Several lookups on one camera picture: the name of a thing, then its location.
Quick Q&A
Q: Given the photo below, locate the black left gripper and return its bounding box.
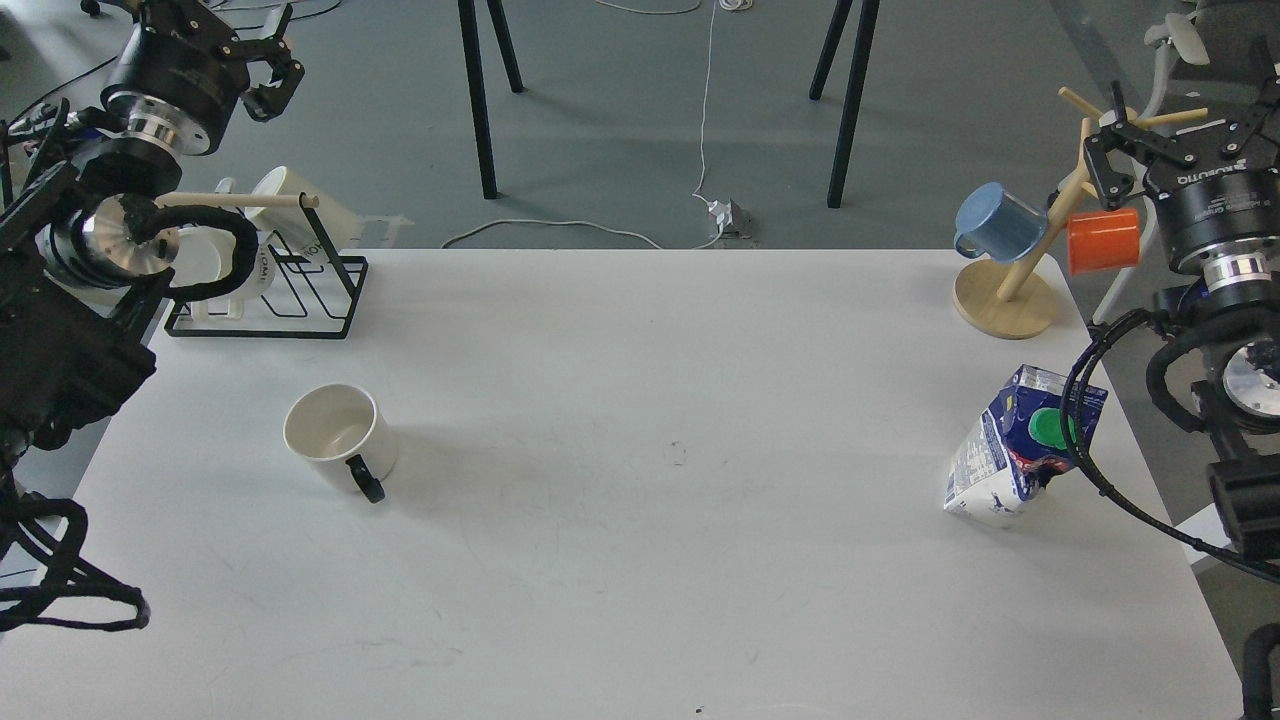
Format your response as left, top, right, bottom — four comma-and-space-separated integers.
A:
101, 1, 305, 158

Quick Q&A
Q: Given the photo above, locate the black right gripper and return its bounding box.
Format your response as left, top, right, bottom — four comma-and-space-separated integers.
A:
1085, 108, 1279, 275

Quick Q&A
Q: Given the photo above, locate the white mug black handle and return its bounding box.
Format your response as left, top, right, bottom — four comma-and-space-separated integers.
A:
283, 384, 401, 503

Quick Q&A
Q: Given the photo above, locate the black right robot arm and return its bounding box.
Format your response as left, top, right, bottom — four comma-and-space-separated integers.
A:
1060, 100, 1279, 583

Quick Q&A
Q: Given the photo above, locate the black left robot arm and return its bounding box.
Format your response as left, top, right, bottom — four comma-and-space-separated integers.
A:
1, 1, 305, 632

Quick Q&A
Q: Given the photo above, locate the blue white milk carton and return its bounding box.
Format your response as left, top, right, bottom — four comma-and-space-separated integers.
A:
942, 364, 1075, 530

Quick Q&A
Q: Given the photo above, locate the orange mug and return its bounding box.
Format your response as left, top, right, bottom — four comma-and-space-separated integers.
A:
1066, 208, 1140, 275

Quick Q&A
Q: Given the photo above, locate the blue mug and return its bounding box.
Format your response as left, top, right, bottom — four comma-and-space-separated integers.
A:
954, 182, 1050, 264

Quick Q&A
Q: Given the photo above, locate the wooden mug tree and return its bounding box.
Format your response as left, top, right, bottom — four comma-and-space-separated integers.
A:
954, 86, 1210, 340

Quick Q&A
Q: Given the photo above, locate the black table leg left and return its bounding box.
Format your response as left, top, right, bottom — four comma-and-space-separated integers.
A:
457, 1, 525, 200

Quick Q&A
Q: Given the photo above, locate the black table leg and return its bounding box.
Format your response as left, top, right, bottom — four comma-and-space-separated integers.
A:
808, 1, 881, 209
457, 1, 525, 200

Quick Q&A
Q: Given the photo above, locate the black table leg right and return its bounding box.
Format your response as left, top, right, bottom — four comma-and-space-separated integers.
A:
808, 1, 881, 209

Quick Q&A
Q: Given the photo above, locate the white power adapter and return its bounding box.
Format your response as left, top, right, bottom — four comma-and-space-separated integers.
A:
707, 199, 755, 240

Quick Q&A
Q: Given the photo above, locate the black wire cup rack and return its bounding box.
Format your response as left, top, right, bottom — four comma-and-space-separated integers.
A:
164, 193, 370, 340

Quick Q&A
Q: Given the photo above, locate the white power cable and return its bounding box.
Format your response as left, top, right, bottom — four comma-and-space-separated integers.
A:
442, 0, 762, 250

